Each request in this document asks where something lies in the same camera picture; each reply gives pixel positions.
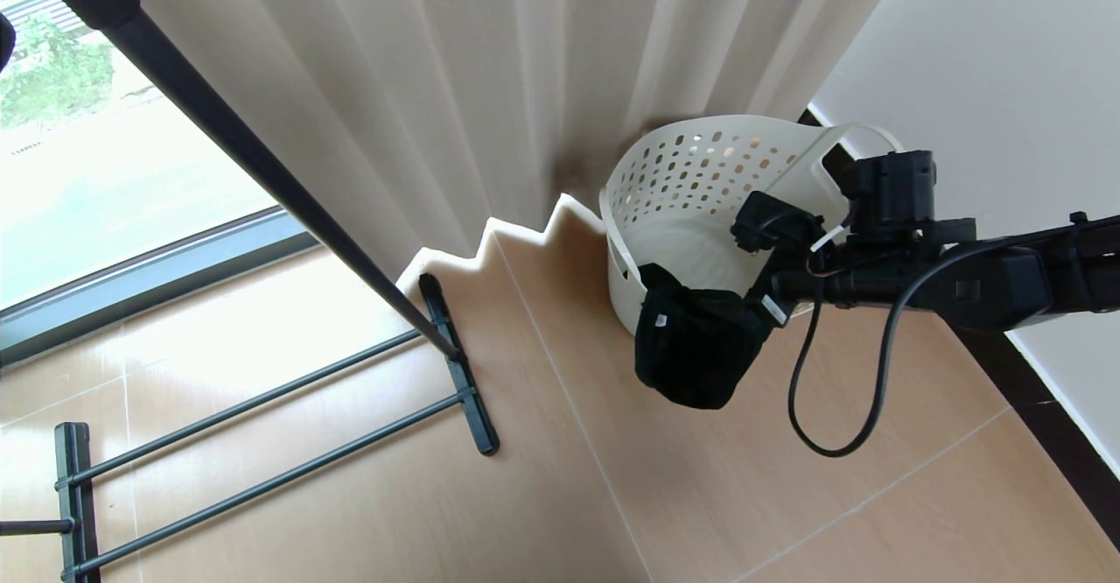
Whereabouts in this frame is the window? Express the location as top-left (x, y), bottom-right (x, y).
top-left (0, 0), bottom-right (320, 367)

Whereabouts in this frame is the beige curtain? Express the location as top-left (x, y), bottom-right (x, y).
top-left (105, 0), bottom-right (913, 291)

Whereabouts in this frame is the black clothes rack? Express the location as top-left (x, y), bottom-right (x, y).
top-left (0, 0), bottom-right (501, 583)

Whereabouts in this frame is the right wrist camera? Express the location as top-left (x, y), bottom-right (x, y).
top-left (730, 191), bottom-right (826, 256)

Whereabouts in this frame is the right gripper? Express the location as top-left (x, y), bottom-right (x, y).
top-left (744, 255), bottom-right (845, 332)

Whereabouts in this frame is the white laundry basket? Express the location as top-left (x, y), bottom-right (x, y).
top-left (598, 114), bottom-right (907, 339)

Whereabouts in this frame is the black cable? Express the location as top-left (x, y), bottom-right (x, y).
top-left (787, 240), bottom-right (1038, 460)

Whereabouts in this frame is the black garment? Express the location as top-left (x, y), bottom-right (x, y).
top-left (633, 263), bottom-right (776, 411)

